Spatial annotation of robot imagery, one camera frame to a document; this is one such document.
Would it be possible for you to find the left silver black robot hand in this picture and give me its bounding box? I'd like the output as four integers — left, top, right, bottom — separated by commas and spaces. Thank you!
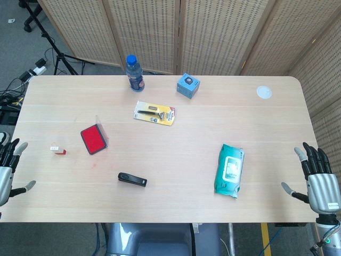
0, 138, 37, 206

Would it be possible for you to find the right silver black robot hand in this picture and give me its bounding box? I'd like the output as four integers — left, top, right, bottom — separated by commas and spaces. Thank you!
281, 142, 341, 215

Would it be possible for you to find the small red white stamp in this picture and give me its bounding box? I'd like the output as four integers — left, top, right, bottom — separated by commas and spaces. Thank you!
50, 145, 67, 157

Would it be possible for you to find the green wet wipes pack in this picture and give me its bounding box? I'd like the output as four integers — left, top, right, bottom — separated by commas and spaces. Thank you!
214, 143, 245, 199

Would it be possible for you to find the red ink pad case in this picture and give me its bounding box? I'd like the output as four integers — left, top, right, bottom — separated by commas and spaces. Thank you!
80, 115, 110, 156

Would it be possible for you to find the silver table leg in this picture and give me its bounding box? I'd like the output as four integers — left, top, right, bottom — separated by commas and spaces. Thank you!
228, 223, 237, 256

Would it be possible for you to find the white power strip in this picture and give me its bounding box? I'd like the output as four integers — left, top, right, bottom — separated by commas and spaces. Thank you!
28, 66, 47, 77

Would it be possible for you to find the black stapler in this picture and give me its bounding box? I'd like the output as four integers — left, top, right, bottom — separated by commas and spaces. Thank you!
118, 172, 148, 188

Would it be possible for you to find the black tripod stand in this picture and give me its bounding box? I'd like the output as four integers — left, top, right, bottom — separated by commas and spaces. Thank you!
18, 0, 95, 76

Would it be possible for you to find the black office chair base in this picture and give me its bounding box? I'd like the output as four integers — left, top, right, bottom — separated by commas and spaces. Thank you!
23, 0, 43, 33

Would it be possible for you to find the razor in yellow blister pack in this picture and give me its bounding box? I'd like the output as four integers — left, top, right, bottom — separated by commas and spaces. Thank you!
133, 100, 177, 126

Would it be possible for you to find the water bottle with blue cap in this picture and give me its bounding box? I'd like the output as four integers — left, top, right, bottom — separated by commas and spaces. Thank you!
125, 54, 146, 92

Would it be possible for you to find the grey robot torso base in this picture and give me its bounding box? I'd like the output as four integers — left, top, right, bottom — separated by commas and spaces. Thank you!
106, 222, 222, 256

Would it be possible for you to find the small blue cardboard box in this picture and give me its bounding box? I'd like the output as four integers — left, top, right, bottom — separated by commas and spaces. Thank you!
176, 73, 201, 100

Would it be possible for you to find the blue cable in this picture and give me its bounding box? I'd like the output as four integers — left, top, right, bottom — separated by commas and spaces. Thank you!
262, 226, 283, 256

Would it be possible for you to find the tangle of floor cables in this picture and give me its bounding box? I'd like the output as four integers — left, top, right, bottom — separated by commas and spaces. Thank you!
0, 77, 30, 126

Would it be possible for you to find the white round cable grommet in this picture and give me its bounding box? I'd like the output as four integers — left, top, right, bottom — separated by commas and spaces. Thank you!
256, 85, 273, 100

